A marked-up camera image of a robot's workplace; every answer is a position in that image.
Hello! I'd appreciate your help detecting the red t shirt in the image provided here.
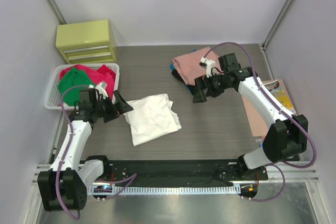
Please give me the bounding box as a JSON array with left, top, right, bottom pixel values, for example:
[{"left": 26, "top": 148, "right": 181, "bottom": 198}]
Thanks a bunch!
[{"left": 61, "top": 64, "right": 115, "bottom": 99}]

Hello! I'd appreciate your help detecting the pink t shirt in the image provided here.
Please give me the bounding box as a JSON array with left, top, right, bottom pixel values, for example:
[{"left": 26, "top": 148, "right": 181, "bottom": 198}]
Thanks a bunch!
[{"left": 173, "top": 47, "right": 210, "bottom": 86}]

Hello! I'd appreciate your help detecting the white slotted cable duct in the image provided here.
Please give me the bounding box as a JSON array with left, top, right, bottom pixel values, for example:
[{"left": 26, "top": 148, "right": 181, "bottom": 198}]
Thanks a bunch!
[{"left": 88, "top": 184, "right": 241, "bottom": 196}]

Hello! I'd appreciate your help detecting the white printed t shirt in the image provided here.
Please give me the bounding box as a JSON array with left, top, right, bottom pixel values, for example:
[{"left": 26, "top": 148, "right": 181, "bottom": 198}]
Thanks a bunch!
[{"left": 124, "top": 93, "right": 182, "bottom": 146}]

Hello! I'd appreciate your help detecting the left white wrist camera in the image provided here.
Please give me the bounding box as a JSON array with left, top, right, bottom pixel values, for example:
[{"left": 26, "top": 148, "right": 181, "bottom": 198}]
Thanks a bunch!
[{"left": 88, "top": 81, "right": 108, "bottom": 100}]

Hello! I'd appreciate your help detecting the yellow-green drawer box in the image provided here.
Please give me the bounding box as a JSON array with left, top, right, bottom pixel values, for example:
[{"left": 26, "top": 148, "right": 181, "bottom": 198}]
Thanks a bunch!
[{"left": 56, "top": 19, "right": 117, "bottom": 64}]

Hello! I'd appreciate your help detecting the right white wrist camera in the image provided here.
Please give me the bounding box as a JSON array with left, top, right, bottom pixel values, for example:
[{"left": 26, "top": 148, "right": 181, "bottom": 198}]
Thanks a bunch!
[{"left": 199, "top": 57, "right": 216, "bottom": 78}]

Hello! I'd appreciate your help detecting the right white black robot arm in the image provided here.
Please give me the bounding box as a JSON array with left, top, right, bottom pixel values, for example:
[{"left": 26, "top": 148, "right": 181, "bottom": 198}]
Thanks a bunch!
[{"left": 193, "top": 54, "right": 308, "bottom": 176}]

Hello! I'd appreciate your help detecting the blue t shirt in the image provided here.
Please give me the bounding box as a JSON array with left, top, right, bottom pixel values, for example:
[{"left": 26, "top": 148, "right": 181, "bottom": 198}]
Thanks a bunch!
[{"left": 170, "top": 64, "right": 195, "bottom": 94}]

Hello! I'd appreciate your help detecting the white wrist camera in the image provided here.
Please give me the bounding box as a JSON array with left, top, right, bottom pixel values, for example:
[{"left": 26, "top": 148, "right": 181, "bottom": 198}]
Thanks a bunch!
[
  {"left": 88, "top": 81, "right": 108, "bottom": 100},
  {"left": 199, "top": 57, "right": 216, "bottom": 78}
]

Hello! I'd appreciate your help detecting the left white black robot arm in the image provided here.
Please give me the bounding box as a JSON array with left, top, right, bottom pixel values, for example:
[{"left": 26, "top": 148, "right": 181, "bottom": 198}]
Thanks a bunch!
[{"left": 37, "top": 85, "right": 133, "bottom": 214}]

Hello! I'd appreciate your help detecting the brown cardboard sheet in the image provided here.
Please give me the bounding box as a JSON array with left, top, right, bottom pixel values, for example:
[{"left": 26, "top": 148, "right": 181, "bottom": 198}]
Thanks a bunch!
[{"left": 241, "top": 78, "right": 297, "bottom": 137}]

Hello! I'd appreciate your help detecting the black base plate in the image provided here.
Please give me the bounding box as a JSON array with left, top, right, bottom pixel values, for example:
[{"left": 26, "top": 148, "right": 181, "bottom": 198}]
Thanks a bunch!
[{"left": 103, "top": 158, "right": 268, "bottom": 188}]

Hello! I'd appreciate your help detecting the white plastic basket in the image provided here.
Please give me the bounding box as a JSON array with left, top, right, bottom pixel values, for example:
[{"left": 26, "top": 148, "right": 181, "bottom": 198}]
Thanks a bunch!
[{"left": 44, "top": 63, "right": 120, "bottom": 110}]

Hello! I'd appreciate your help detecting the green t shirt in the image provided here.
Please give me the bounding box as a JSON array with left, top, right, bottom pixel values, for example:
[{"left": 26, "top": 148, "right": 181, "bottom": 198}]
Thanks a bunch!
[{"left": 58, "top": 68, "right": 94, "bottom": 106}]

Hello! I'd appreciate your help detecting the black t shirt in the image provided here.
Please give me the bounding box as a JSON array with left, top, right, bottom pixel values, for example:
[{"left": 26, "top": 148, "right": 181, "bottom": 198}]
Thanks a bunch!
[{"left": 174, "top": 70, "right": 195, "bottom": 95}]

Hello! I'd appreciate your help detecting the yellow picture book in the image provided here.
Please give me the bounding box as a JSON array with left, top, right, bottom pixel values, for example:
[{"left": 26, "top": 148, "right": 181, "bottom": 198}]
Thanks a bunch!
[{"left": 263, "top": 79, "right": 297, "bottom": 114}]

